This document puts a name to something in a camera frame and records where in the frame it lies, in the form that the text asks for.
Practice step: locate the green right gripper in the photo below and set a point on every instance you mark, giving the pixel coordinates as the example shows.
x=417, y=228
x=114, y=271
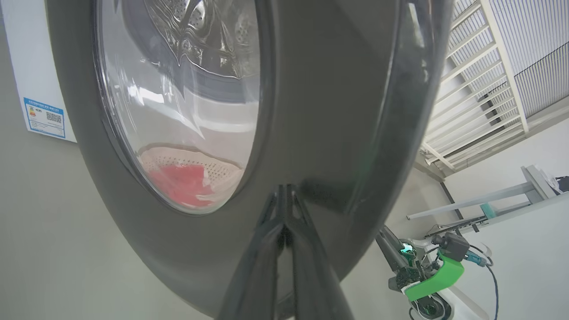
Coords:
x=438, y=280

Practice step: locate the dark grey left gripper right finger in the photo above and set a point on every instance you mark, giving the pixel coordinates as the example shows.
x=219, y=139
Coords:
x=311, y=275

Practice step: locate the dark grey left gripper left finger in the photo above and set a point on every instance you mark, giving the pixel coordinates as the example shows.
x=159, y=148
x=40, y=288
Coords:
x=258, y=275

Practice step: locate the red garment with white stripe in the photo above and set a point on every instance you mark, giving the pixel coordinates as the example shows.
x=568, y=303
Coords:
x=182, y=184

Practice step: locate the dark grey round washer door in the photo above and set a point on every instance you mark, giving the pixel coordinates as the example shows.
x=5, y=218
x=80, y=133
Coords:
x=329, y=111

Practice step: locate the cream perforated laundry basket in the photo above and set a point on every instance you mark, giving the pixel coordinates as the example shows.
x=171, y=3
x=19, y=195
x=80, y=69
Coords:
x=218, y=171

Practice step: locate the white front-load washing machine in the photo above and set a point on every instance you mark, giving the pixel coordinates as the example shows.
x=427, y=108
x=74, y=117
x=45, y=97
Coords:
x=26, y=53

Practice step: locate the white metal railing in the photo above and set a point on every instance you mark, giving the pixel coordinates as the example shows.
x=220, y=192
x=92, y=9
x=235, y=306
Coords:
x=502, y=53

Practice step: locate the blue energy label sticker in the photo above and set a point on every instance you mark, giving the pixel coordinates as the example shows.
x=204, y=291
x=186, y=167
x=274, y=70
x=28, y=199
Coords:
x=44, y=118

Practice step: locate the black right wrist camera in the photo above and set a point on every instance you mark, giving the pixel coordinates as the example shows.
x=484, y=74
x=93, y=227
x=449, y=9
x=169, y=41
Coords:
x=453, y=246

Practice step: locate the grey metal frame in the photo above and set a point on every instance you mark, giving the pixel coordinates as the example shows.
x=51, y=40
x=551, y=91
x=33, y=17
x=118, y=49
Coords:
x=489, y=195

